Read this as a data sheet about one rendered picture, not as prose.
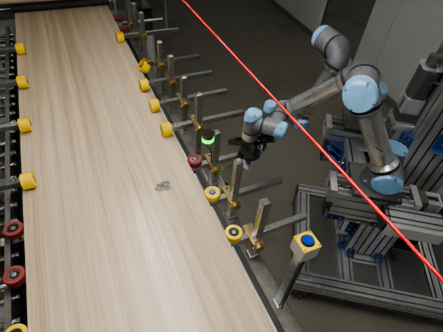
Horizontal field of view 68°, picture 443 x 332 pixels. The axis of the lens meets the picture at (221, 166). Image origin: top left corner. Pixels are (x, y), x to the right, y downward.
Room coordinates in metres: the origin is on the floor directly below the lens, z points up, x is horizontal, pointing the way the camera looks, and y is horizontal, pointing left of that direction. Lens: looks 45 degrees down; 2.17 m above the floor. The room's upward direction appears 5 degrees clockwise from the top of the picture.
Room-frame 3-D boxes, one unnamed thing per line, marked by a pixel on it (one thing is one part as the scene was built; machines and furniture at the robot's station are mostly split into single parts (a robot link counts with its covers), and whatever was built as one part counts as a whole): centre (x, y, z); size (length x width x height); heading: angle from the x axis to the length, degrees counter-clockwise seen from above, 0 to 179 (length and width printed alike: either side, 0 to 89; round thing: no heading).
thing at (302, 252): (0.62, -0.31, 1.18); 0.07 x 0.07 x 0.08; 28
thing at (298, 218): (0.93, -0.26, 0.82); 0.43 x 0.03 x 0.04; 118
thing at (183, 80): (1.74, 0.27, 0.90); 0.03 x 0.03 x 0.48; 28
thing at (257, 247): (0.87, -0.18, 0.82); 0.13 x 0.06 x 0.05; 28
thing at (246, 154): (1.17, -0.12, 1.12); 0.09 x 0.08 x 0.12; 48
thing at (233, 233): (0.84, -0.08, 0.85); 0.08 x 0.08 x 0.11
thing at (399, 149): (1.11, -0.74, 1.20); 0.13 x 0.12 x 0.14; 162
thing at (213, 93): (1.80, 0.23, 0.95); 0.50 x 0.04 x 0.04; 118
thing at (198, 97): (1.52, 0.16, 0.94); 0.03 x 0.03 x 0.48; 28
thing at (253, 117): (1.18, -0.12, 1.27); 0.09 x 0.08 x 0.11; 72
